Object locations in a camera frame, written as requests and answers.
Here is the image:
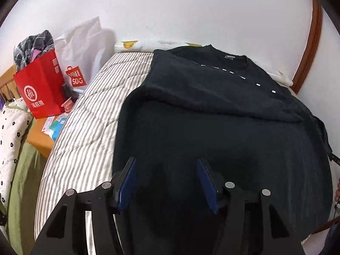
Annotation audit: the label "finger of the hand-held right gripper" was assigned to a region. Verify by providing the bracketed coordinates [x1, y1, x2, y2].
[328, 151, 340, 166]

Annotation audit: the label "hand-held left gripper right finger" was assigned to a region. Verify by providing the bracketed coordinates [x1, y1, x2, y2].
[197, 158, 305, 255]

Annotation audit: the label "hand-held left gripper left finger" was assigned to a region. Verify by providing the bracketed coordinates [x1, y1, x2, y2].
[30, 157, 136, 255]

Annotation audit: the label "black sweatshirt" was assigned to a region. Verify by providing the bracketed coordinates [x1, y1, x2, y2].
[113, 45, 334, 255]

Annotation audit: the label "grey plaid clothes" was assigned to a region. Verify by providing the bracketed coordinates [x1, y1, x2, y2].
[14, 30, 55, 72]

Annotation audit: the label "striped bed cover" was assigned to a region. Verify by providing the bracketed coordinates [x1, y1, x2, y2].
[34, 51, 330, 255]

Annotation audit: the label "person's jeans leg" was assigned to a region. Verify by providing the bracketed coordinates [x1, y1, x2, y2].
[323, 218, 340, 255]

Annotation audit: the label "teal box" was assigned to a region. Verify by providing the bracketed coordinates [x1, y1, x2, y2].
[50, 117, 67, 141]

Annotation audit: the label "green sheet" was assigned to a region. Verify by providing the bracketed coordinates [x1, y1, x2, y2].
[7, 118, 50, 255]

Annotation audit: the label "wooden nightstand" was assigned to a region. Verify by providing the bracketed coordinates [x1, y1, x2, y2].
[27, 115, 57, 158]

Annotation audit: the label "white and pink card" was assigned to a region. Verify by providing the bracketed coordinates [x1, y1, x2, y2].
[42, 116, 55, 133]

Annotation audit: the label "small bottle with pink cap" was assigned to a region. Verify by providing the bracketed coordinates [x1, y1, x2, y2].
[62, 99, 76, 112]

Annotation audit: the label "small black item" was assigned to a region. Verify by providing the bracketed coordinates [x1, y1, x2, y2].
[62, 84, 80, 101]

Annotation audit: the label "white dotted quilt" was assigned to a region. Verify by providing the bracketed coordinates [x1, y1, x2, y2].
[0, 97, 34, 205]

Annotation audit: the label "red paper bag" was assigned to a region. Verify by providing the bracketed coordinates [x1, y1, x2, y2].
[13, 49, 72, 119]

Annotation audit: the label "white plastic shopping bag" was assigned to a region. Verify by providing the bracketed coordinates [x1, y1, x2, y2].
[54, 16, 117, 91]

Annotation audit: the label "wooden bed frame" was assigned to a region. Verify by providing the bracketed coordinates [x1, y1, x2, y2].
[308, 216, 338, 235]

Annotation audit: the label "brown wooden door frame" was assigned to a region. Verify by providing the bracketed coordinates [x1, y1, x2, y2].
[291, 0, 323, 93]

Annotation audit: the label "wooden slatted frame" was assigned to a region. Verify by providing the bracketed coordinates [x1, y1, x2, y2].
[0, 65, 19, 101]

